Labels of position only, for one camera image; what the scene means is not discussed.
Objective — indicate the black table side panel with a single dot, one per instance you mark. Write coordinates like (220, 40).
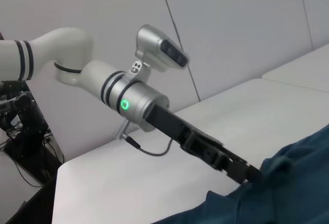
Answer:
(20, 208)

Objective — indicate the black equipment stand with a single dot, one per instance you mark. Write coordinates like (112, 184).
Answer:
(25, 131)

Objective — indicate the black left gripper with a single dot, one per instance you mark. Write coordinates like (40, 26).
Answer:
(174, 126)

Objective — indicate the teal blue printed t-shirt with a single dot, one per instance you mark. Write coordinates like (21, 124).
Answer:
(295, 183)

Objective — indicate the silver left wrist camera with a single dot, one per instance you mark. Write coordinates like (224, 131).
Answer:
(154, 46)

